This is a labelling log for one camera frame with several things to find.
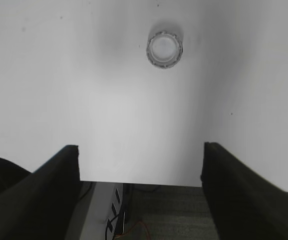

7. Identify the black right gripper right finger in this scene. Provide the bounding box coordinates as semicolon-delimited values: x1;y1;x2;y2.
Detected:
200;142;288;240

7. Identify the white power strip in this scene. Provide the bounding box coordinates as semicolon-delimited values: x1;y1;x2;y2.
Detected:
80;182;123;240

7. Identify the orange floor cable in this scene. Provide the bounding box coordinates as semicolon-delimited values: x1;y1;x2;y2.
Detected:
113;220;151;240

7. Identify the white bottle cap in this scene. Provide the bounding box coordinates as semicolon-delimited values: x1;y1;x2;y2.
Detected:
146;30;183;69

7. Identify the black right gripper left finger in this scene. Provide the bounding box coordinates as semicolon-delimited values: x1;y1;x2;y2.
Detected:
0;145;80;240

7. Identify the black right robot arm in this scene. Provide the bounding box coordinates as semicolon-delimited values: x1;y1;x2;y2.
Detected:
0;142;288;240

